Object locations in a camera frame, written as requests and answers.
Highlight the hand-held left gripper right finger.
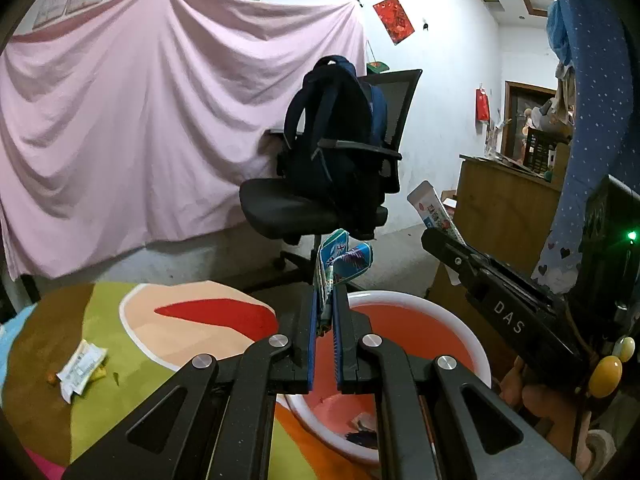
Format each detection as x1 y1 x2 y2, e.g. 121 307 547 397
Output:
332 282 583 480

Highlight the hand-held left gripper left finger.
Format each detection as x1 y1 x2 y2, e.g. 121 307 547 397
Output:
60 282 323 480

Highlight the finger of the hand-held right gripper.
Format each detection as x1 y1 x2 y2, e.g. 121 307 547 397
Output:
421 227 493 286

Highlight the white wrapper with red print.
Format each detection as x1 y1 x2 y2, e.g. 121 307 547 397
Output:
406 180 468 286

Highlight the blue patterned snack wrapper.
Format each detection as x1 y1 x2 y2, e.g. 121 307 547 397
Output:
314 228 374 306

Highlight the orange bucket with white rim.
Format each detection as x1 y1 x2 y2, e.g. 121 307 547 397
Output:
277 290 493 466

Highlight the dark blue wrapper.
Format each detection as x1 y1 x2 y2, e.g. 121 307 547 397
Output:
345 410 378 448

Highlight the white wrapper with yellow patch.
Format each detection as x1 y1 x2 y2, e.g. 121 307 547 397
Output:
56 340 108 405

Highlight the person's right hand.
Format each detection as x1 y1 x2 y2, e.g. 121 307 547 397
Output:
499 355 596 466

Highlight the wooden cabinet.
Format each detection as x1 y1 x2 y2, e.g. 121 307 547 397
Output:
430 154 566 311

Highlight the yellow bead charm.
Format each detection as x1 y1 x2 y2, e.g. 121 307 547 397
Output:
587 336 637 400

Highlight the black mesh office chair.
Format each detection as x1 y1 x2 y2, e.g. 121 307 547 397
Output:
239 69 423 286

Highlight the dark blue backpack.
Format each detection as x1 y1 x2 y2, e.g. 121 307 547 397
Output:
282 56 390 241

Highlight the brown wooden door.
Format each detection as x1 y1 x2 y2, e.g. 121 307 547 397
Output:
502 81 558 161

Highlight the green hanging ornament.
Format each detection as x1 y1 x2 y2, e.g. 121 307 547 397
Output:
365 40 392 73

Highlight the multicolour patchwork blanket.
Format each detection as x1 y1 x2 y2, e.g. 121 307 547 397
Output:
0 280 381 480

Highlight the blue patterned curtain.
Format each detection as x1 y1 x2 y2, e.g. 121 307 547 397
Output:
530 0 640 296

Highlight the red paper poster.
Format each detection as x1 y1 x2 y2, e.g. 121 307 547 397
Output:
372 0 417 47

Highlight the light blue hanging cloth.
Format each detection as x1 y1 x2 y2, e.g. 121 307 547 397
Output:
546 0 573 66

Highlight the pink hanging sheet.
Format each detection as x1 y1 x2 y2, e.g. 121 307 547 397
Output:
0 0 368 281

